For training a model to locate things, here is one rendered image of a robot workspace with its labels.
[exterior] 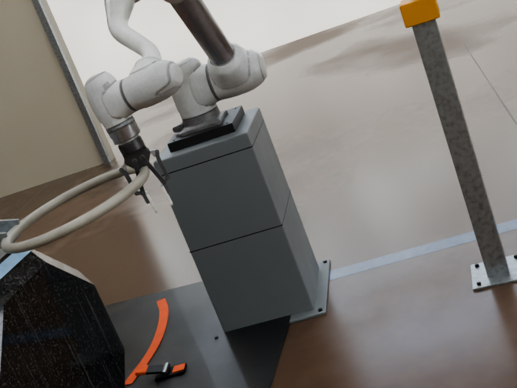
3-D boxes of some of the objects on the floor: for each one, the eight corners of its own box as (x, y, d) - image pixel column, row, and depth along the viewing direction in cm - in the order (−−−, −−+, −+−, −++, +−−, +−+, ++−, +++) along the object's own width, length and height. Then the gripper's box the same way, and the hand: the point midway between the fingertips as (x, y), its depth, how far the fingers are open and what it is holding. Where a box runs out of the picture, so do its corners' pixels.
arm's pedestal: (229, 289, 384) (165, 134, 361) (330, 261, 373) (271, 99, 349) (211, 344, 337) (137, 171, 314) (326, 314, 326) (257, 132, 303)
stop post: (528, 279, 295) (445, -10, 264) (473, 291, 301) (385, 10, 270) (522, 255, 314) (444, -19, 282) (471, 266, 320) (388, 1, 288)
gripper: (154, 125, 247) (188, 192, 253) (101, 151, 246) (138, 218, 252) (155, 128, 240) (191, 197, 246) (101, 155, 239) (138, 223, 245)
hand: (159, 199), depth 248 cm, fingers closed on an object, 4 cm apart
